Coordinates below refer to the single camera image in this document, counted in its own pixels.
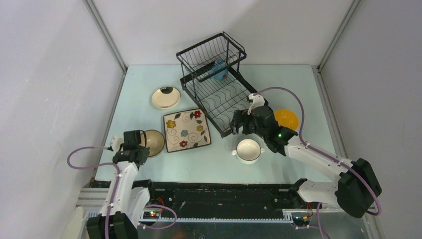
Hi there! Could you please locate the blue floral mug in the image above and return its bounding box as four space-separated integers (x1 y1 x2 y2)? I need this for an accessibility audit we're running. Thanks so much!
208 59 228 81

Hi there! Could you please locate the yellow plastic bowl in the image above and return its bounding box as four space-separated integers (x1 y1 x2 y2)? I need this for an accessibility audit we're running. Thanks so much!
274 109 299 130

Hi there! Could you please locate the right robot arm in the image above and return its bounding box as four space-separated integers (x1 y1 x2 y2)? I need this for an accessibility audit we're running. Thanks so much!
229 106 382 218

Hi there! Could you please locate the white two-handled soup cup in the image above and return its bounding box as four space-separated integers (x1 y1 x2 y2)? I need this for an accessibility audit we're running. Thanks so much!
231 139 265 164

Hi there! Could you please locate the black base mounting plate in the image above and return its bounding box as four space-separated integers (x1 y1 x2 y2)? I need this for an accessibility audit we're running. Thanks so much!
133 180 308 219

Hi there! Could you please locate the round cream plate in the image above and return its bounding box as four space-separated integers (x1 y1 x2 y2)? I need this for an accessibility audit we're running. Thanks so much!
151 86 181 109

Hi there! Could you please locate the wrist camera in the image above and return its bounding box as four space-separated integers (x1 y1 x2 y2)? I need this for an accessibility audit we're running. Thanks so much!
109 135 124 152
246 94 268 115

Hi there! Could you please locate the black wire dish rack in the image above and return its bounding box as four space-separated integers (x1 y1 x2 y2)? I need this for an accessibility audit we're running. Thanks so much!
176 32 257 137

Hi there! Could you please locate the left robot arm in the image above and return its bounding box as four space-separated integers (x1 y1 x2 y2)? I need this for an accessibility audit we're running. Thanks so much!
87 129 150 239

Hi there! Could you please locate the tan bowl with dark rim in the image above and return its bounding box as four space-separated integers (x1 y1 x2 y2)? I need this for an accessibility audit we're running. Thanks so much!
140 129 165 157

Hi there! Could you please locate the square floral ceramic plate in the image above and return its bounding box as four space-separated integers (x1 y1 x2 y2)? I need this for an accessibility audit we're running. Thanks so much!
163 109 211 153

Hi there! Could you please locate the grey slotted cable duct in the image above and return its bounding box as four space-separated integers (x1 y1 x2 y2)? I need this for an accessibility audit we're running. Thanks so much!
138 213 293 223

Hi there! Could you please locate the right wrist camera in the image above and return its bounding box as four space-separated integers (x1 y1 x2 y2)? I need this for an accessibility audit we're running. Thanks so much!
246 94 268 115

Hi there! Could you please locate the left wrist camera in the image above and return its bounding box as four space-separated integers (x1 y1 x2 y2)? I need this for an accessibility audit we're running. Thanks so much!
109 135 124 152

